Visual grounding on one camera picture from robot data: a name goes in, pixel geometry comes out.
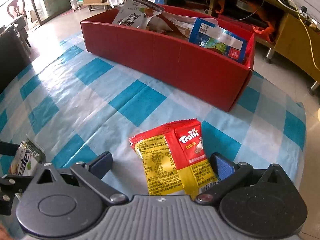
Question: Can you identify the blue candy bag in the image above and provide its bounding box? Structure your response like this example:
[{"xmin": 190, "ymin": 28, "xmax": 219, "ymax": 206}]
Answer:
[{"xmin": 189, "ymin": 17, "xmax": 247, "ymax": 63}]

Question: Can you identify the red yellow Trolli candy bag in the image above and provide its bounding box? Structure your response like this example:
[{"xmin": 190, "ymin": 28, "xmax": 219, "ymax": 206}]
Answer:
[{"xmin": 129, "ymin": 119, "xmax": 219, "ymax": 199}]

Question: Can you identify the wooden TV stand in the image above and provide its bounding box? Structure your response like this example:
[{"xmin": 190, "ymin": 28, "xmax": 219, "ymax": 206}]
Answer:
[{"xmin": 80, "ymin": 0, "xmax": 320, "ymax": 83}]

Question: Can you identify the white red snack pouch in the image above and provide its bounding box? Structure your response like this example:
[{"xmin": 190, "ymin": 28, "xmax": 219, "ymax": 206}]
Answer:
[{"xmin": 112, "ymin": 0, "xmax": 165, "ymax": 29}]

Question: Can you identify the green Kaprons wafer pack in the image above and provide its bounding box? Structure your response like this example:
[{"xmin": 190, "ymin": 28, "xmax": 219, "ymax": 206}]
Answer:
[{"xmin": 9, "ymin": 139, "xmax": 46, "ymax": 177}]

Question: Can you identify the black sofa edge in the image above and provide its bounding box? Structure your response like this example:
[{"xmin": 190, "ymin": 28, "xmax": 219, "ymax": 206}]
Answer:
[{"xmin": 0, "ymin": 25, "xmax": 31, "ymax": 92}]

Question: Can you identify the orange plastic bag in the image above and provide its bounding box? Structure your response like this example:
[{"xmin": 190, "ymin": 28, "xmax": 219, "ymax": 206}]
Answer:
[{"xmin": 216, "ymin": 0, "xmax": 277, "ymax": 42}]

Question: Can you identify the blue white checkered tablecloth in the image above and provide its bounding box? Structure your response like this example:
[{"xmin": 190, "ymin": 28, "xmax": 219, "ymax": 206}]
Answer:
[{"xmin": 1, "ymin": 35, "xmax": 306, "ymax": 196}]

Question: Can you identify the yellow cable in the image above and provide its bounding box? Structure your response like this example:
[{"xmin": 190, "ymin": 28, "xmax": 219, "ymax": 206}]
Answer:
[{"xmin": 272, "ymin": 0, "xmax": 320, "ymax": 67}]

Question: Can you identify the white striped bread package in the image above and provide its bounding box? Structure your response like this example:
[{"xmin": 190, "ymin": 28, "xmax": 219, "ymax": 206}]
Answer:
[{"xmin": 159, "ymin": 12, "xmax": 218, "ymax": 41}]

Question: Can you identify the red cardboard box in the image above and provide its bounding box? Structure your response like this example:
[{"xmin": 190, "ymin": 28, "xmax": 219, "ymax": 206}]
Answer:
[{"xmin": 80, "ymin": 9, "xmax": 255, "ymax": 112}]

